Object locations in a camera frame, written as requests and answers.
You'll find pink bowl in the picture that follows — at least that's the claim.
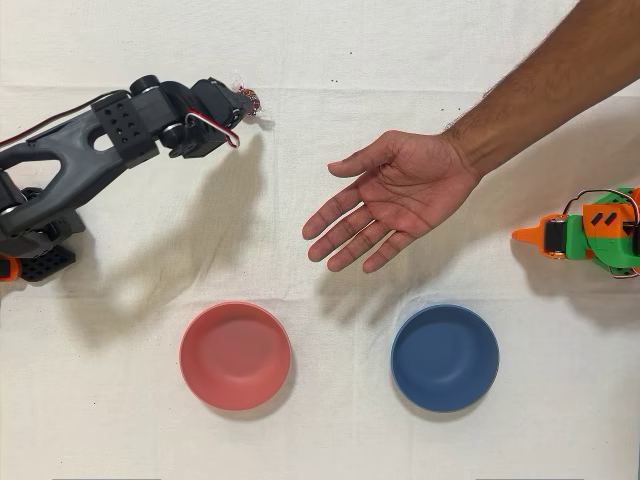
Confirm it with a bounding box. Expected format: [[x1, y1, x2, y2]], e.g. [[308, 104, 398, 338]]
[[178, 300, 293, 412]]

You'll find white tablecloth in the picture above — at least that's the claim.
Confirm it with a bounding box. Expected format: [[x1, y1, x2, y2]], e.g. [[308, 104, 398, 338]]
[[0, 0, 640, 480]]

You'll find red candy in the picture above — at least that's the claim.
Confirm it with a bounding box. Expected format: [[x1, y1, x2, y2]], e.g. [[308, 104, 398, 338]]
[[230, 69, 275, 130]]

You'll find person's bare forearm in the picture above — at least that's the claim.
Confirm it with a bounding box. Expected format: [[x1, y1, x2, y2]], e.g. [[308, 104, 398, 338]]
[[442, 0, 640, 179]]

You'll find blue bowl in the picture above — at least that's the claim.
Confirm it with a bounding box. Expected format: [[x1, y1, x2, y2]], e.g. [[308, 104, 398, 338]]
[[389, 303, 501, 414]]

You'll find orange arm servo cable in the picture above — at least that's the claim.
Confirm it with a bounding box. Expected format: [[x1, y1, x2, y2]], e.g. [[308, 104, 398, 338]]
[[560, 188, 640, 224]]

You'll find person's bare hand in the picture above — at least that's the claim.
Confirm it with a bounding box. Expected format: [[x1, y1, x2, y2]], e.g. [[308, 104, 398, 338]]
[[301, 129, 484, 274]]

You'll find black arm long servo cable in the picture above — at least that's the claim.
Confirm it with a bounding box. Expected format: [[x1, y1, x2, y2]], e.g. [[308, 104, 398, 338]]
[[0, 89, 127, 150]]

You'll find black arm wrist servo cable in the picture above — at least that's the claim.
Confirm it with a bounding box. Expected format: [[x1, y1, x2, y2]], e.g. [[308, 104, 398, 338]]
[[183, 111, 242, 150]]

